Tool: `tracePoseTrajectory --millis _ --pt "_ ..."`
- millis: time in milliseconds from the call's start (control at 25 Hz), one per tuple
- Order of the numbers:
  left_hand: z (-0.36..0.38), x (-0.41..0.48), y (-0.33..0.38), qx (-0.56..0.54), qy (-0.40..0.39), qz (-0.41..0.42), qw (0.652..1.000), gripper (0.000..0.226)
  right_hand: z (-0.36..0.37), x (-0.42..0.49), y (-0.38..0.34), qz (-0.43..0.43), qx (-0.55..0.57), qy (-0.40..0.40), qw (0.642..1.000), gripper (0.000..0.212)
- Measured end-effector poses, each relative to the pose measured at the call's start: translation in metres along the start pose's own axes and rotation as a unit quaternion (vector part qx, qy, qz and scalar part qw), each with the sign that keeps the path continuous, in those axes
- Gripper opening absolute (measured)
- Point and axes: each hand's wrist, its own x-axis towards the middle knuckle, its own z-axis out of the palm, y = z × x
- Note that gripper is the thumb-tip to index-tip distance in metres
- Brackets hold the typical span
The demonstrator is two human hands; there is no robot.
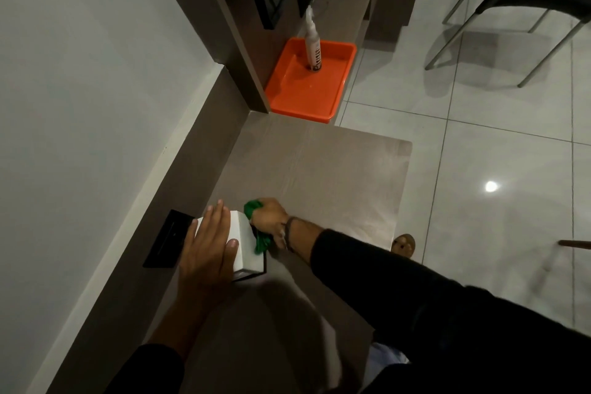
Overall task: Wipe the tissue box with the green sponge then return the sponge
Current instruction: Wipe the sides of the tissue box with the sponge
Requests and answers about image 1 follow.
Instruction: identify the person's left hand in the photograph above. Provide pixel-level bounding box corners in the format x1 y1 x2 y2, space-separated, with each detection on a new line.
177 198 240 312

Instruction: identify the person's right hand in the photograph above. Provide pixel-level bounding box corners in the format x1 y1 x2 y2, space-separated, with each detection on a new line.
249 197 292 251

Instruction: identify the person's right forearm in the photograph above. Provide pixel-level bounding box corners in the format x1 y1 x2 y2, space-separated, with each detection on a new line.
287 218 486 353

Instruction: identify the person's left forearm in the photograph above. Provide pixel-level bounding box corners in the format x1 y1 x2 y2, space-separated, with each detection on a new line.
103 296 222 394

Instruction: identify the person's foot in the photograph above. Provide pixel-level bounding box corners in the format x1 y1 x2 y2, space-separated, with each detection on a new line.
390 233 416 260

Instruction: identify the orange plastic tray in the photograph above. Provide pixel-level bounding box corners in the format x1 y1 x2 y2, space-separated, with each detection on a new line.
264 36 358 124

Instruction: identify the light blue garment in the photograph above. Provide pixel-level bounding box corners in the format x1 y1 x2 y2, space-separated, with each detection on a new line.
362 342 411 390

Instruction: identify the white spray bottle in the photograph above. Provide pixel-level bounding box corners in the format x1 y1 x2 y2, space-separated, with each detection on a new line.
304 4 322 72

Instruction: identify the thin wrist bracelet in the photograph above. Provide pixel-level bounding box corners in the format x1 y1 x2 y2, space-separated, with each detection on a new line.
282 215 299 254

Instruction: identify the black wall socket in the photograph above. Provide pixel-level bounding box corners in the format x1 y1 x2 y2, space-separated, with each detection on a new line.
142 209 197 269

